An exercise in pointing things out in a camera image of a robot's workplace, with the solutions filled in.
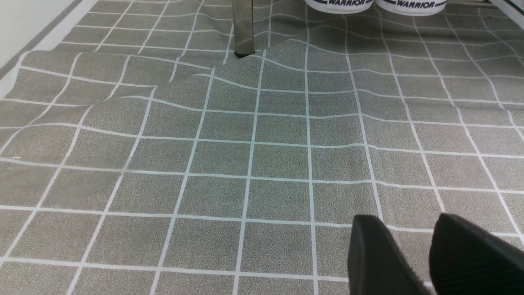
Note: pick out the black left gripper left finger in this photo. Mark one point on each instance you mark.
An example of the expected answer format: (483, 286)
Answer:
(376, 266)

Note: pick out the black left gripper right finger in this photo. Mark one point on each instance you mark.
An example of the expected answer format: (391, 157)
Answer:
(465, 259)

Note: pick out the metal shoe rack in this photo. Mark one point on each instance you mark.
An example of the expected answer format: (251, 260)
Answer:
(243, 24)

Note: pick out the right navy canvas sneaker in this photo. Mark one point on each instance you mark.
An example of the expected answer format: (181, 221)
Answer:
(413, 7)

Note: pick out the navy canvas sneaker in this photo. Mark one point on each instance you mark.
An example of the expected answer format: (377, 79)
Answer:
(342, 7)
(413, 7)

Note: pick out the grey grid floor cloth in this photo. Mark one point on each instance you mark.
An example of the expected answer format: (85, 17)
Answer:
(141, 156)

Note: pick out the left navy canvas sneaker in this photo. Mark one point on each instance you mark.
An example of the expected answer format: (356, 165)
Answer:
(342, 7)

